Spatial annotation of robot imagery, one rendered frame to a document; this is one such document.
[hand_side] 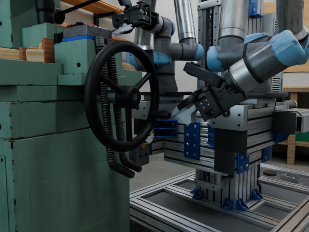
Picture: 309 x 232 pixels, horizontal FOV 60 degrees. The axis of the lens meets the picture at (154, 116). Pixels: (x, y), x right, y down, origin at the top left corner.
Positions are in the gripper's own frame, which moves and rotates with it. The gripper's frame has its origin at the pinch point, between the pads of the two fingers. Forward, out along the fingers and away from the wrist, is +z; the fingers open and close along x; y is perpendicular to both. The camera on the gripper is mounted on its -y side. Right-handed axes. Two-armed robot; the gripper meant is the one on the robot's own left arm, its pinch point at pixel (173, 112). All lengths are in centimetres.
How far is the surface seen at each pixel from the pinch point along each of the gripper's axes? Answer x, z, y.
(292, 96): 254, 2, 9
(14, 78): -31.9, 15.5, -21.8
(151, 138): 15.0, 21.9, 0.7
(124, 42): -13.8, -4.8, -19.0
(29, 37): -14, 26, -44
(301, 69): 316, -15, -16
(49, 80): -22.5, 15.8, -21.2
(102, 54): -21.4, -2.8, -16.1
